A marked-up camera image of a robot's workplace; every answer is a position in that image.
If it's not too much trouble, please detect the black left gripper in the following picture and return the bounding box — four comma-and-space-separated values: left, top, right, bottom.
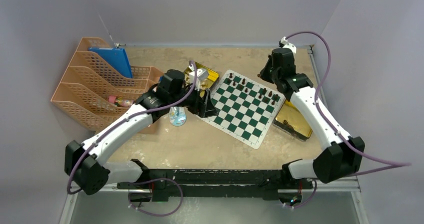
169, 82, 218, 117

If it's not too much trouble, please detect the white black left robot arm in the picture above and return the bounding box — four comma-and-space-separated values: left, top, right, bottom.
64, 68, 218, 195

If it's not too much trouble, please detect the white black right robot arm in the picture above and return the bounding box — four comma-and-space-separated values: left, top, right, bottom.
259, 48, 365, 188

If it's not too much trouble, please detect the gold tin with light pieces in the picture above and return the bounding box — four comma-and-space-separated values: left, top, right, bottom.
183, 61, 221, 91

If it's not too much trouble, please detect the green white chess board mat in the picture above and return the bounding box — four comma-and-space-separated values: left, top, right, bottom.
202, 70, 286, 149

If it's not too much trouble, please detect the gold tin with dark pieces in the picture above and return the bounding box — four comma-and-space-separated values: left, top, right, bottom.
273, 100, 313, 142

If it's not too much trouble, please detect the light blue round item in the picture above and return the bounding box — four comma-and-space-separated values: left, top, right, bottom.
168, 107, 187, 127

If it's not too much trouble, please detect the pink bottle in rack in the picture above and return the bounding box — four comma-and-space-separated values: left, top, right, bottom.
107, 95, 134, 108

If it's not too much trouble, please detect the blue folder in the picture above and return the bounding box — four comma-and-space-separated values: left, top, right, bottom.
88, 47, 133, 78

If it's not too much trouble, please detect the orange plastic file rack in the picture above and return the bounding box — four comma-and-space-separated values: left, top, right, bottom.
51, 37, 163, 131

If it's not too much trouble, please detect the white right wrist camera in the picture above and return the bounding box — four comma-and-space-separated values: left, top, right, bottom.
279, 36, 297, 55

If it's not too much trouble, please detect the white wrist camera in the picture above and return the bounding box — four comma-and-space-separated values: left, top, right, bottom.
279, 36, 297, 55
188, 68, 209, 91

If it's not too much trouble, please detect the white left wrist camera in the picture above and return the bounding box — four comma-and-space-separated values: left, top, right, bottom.
188, 68, 209, 91

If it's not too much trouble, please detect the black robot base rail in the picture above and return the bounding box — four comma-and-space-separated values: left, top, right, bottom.
117, 169, 313, 202

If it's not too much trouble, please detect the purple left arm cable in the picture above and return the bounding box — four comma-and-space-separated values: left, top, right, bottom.
66, 60, 199, 217

